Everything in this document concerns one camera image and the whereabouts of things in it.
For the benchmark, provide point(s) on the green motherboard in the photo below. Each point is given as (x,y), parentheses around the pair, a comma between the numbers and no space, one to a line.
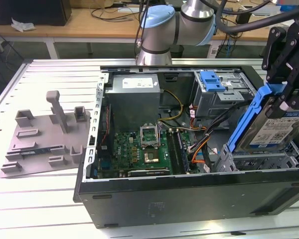
(127,154)

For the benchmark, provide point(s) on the CPU socket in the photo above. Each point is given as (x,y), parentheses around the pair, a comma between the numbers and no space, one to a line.
(152,157)

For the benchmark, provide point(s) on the blue plastic drive latch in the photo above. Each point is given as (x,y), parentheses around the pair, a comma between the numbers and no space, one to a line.
(211,82)

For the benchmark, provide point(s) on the crumpled white plastic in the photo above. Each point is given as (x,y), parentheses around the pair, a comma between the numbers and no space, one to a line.
(22,25)

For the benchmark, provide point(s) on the large black box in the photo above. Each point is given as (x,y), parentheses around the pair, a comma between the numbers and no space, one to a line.
(40,12)

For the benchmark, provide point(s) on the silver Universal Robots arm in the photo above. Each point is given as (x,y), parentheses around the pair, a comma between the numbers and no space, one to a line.
(187,27)

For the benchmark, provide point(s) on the black open PC case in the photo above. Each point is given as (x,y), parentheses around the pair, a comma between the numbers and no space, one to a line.
(189,199)

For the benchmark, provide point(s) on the grey optical drive cage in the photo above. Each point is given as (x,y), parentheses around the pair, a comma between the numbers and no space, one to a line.
(214,102)

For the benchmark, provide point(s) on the black graphics card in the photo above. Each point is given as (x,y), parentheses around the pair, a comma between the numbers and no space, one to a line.
(148,172)

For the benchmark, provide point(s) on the grey plastic parts rack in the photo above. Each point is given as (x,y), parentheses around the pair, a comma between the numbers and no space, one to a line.
(47,139)

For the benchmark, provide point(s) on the wooden workbench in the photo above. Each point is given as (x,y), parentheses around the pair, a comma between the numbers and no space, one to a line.
(77,25)

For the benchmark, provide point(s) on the small black box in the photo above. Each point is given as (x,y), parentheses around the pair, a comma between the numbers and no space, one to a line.
(244,18)

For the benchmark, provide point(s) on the black RAM slot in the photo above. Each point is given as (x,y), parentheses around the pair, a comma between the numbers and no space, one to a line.
(174,152)

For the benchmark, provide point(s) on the green RAM stick in slot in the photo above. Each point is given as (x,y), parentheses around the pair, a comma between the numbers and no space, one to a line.
(184,152)

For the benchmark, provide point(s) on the hard disk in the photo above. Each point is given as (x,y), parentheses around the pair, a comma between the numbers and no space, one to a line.
(271,132)

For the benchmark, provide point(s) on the grey metal disk bay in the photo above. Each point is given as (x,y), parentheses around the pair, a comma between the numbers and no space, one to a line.
(251,161)

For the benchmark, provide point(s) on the grey power supply unit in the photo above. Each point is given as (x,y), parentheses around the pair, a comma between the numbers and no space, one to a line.
(132,104)

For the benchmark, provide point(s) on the black waste bin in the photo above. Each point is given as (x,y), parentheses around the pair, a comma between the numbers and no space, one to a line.
(177,51)

